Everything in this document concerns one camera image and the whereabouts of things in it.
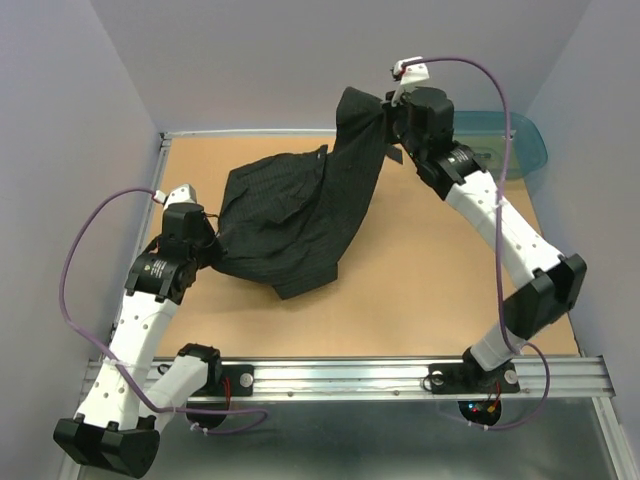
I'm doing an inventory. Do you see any black striped long sleeve shirt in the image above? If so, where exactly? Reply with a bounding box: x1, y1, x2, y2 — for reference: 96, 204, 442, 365
212, 87, 390, 300

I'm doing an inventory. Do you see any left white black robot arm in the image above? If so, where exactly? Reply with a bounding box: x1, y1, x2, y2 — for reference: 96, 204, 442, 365
53, 202, 223, 479

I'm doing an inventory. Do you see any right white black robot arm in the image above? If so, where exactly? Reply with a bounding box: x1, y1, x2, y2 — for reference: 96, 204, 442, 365
383, 87, 587, 394

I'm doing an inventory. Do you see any teal translucent plastic bin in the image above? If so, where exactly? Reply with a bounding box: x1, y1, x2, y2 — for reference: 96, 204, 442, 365
454, 111, 548, 181

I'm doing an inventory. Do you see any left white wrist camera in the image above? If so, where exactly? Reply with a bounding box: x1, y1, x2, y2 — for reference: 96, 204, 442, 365
152, 184, 197, 208

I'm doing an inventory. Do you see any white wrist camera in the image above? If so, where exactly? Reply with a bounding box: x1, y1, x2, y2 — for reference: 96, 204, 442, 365
152, 184, 197, 208
390, 57, 430, 106

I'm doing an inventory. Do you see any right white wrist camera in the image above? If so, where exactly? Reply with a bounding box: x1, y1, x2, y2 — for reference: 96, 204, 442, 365
390, 57, 430, 106

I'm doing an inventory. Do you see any aluminium left side rail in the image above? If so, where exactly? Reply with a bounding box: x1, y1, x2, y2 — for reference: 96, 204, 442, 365
108, 132, 171, 341

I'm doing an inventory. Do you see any aluminium front mounting rail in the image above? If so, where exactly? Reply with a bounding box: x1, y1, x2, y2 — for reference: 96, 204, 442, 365
222, 355, 615, 403

